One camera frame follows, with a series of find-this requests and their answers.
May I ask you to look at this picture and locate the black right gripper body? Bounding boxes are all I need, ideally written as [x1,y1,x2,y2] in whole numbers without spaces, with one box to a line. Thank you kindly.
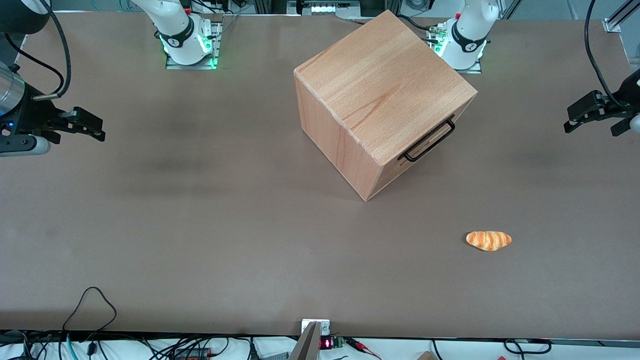
[0,82,65,139]

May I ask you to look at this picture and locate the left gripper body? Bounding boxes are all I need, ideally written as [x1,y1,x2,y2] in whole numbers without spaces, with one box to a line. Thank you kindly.
[602,67,640,121]

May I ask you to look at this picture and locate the wooden drawer with black handle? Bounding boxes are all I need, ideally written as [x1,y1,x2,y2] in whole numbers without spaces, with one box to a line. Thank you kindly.
[381,94,477,176]

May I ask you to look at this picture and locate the beech wood drawer cabinet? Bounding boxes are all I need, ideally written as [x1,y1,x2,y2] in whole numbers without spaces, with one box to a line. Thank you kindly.
[294,9,478,203]

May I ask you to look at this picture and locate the orange striped toy bread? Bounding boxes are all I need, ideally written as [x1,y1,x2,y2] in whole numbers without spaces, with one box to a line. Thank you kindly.
[465,230,513,252]

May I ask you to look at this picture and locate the black adapter with orange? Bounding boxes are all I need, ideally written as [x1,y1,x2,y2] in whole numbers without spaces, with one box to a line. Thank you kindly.
[170,347,213,360]

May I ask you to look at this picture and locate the device with white lights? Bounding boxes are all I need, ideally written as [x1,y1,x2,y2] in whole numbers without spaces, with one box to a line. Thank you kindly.
[287,0,362,16]

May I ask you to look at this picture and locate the beige slanted bar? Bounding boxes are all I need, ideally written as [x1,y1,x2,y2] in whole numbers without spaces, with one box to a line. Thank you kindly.
[288,321,322,360]

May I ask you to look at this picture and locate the red clip lead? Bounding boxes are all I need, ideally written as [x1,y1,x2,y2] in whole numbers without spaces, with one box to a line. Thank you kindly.
[345,337,383,360]

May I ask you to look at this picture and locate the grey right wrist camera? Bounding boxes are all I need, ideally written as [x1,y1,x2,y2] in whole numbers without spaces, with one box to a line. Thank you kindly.
[0,134,52,158]

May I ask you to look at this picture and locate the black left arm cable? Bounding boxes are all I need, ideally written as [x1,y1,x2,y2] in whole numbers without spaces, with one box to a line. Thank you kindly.
[584,0,627,109]

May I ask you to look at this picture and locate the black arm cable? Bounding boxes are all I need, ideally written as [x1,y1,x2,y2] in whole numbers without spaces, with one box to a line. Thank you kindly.
[584,0,627,109]
[4,0,72,101]

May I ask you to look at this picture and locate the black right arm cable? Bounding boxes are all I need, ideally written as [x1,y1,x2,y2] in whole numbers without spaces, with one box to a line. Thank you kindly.
[4,0,72,101]

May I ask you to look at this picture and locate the aluminium frame profile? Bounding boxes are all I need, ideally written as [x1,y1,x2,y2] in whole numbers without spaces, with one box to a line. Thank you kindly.
[602,0,640,34]

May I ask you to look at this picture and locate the thin black looped cable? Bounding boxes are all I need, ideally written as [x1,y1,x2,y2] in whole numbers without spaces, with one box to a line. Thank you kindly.
[62,286,117,334]

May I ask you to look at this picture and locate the black coiled cable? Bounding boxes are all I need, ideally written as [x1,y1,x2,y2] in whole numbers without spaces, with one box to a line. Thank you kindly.
[502,338,554,355]

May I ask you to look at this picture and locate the small silver bracket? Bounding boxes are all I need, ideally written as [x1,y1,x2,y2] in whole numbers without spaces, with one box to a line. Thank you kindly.
[301,319,331,336]

